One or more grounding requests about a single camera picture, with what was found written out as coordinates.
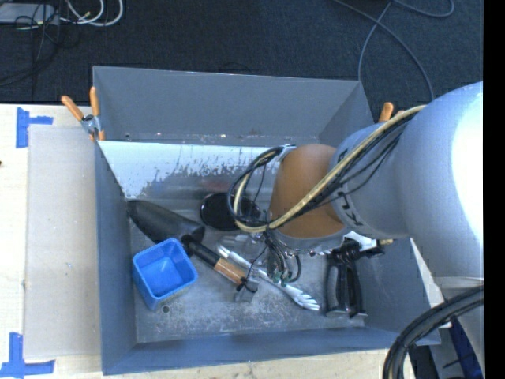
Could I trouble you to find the pale wood flat board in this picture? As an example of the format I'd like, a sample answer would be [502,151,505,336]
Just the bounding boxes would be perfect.
[22,124,103,362]

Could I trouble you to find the blue square plastic cup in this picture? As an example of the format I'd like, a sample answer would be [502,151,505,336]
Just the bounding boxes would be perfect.
[132,238,199,312]

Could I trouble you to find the grey metal bin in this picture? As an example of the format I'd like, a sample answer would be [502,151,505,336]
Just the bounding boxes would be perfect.
[92,65,443,377]

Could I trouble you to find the black cylinder on white bracket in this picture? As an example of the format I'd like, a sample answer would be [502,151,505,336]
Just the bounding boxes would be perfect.
[331,231,386,261]

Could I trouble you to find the black two-handled grip tool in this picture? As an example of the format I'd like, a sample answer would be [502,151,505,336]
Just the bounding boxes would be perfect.
[324,250,368,320]

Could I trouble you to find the black round dish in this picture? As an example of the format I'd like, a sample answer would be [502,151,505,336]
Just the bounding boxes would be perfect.
[200,191,263,232]

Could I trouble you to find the white plastic fork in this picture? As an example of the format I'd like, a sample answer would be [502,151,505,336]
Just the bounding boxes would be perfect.
[215,244,321,312]

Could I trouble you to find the black trowel with wood handle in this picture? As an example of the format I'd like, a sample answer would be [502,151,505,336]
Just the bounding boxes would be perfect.
[126,198,260,293]

